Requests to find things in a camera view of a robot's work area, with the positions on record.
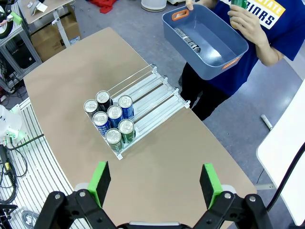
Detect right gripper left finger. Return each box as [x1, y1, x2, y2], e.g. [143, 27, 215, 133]
[33, 161, 117, 229]

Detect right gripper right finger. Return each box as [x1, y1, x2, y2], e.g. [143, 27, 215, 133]
[192, 163, 275, 229]

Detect blue Pocari Sweat can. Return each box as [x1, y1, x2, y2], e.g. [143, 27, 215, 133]
[92, 111, 112, 137]
[106, 104, 124, 128]
[117, 94, 134, 119]

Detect black cola can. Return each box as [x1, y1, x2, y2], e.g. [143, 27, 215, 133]
[173, 27, 202, 53]
[83, 99, 101, 119]
[95, 90, 113, 112]

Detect blue-grey bin orange handles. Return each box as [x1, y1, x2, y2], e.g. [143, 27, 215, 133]
[162, 3, 250, 81]

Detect green soda can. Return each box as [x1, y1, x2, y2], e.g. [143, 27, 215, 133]
[228, 0, 250, 9]
[118, 118, 136, 144]
[104, 128, 124, 151]

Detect person's left hand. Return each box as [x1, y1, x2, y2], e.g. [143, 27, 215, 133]
[227, 4, 267, 47]

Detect white slatted platform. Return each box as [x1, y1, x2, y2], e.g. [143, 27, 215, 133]
[0, 97, 90, 229]

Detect white side table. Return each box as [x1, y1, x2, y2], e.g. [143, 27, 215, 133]
[256, 78, 305, 227]

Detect white device green lights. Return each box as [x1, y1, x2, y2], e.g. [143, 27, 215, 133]
[0, 104, 27, 146]

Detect person in blue shirt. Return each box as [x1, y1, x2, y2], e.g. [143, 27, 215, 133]
[177, 0, 305, 121]

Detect large cardboard floor box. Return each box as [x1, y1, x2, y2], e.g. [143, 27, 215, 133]
[30, 13, 81, 63]

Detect red cloth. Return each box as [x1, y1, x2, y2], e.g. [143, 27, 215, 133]
[88, 0, 118, 14]

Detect green block white knob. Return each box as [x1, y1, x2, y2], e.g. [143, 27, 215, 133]
[6, 10, 24, 25]

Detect wood desk white legs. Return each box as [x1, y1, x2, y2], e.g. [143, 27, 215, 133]
[18, 0, 76, 48]

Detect white cylindrical air purifier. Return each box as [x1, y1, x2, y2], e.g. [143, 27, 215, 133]
[140, 0, 167, 12]

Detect grey coiled cable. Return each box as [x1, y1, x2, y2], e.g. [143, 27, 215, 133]
[21, 209, 40, 229]

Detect thin black cable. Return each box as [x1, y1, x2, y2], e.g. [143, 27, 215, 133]
[265, 142, 305, 213]

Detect black floor cable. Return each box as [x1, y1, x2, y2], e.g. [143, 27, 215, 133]
[6, 134, 45, 151]

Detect white wire can dispenser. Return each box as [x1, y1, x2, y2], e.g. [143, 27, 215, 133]
[83, 64, 191, 160]

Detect aluminium frame rack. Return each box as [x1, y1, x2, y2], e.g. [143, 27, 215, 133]
[0, 22, 43, 95]

